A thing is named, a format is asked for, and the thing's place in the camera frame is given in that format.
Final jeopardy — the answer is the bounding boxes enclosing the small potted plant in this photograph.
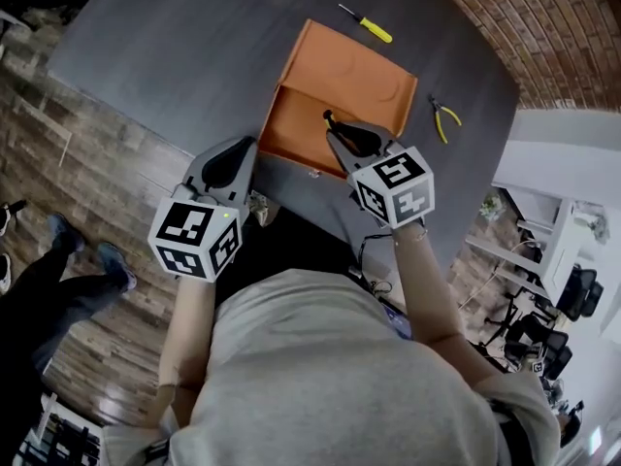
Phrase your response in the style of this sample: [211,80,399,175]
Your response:
[479,194,504,222]

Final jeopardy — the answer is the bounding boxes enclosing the person's black trousers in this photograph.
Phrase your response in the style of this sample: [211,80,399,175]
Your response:
[215,206,360,305]

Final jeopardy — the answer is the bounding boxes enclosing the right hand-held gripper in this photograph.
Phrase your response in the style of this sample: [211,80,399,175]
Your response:
[325,122,435,230]

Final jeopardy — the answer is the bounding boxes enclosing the person's right forearm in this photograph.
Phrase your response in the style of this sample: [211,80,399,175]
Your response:
[390,220,479,387]

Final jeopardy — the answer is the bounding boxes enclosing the orange drawer box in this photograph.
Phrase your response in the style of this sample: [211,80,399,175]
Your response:
[256,17,419,180]

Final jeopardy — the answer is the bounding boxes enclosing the yellow handled screwdriver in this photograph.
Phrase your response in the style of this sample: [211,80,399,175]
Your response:
[338,3,394,45]

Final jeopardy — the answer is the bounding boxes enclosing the yellow handled pliers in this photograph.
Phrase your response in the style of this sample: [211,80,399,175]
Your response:
[427,94,463,145]

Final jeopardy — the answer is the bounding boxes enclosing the white shelf unit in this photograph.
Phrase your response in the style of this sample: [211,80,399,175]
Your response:
[492,182,621,310]

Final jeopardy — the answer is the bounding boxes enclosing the person's grey shirt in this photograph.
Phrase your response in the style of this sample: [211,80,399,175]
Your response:
[101,268,562,466]

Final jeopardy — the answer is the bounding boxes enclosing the person's left forearm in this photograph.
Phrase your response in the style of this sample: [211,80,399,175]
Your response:
[154,277,217,429]

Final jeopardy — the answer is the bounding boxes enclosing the white metal rack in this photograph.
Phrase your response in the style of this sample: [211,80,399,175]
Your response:
[18,390,106,466]

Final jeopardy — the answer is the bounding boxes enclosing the black office chair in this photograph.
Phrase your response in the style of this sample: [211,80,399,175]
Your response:
[555,264,605,322]
[504,313,573,383]

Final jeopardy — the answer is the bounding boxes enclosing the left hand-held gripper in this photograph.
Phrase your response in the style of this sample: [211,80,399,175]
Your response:
[147,136,258,285]

